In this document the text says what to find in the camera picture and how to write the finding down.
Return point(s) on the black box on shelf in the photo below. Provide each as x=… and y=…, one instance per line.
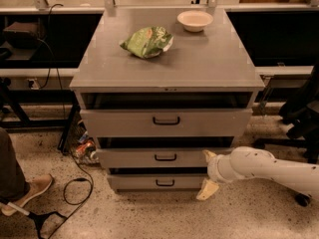
x=24, y=35

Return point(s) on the grey drawer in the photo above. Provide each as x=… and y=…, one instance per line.
x=143, y=182
x=166, y=123
x=151, y=157

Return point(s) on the black stand with white handle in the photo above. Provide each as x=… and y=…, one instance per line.
x=39, y=220

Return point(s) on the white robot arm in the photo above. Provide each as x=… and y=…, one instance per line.
x=247, y=162

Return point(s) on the white power outlet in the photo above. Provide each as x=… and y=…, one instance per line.
x=33, y=84

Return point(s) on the green chip bag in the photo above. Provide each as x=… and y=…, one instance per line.
x=148, y=42

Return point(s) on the grey drawer cabinet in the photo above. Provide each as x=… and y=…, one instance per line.
x=207, y=70

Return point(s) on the wire trash basket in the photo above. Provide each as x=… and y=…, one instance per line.
x=79, y=135

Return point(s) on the white bowl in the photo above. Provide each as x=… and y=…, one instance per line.
x=194, y=21

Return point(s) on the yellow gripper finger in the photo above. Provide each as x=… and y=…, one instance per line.
x=209, y=155
x=208, y=188

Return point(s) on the orange can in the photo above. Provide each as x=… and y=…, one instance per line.
x=84, y=149

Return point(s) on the grey top drawer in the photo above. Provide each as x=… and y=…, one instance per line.
x=166, y=123

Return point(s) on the grey bottom drawer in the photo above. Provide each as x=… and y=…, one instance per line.
x=143, y=182

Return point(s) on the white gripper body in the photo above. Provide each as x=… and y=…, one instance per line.
x=214, y=170

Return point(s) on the dark trouser leg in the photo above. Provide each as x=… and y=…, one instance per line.
x=13, y=185

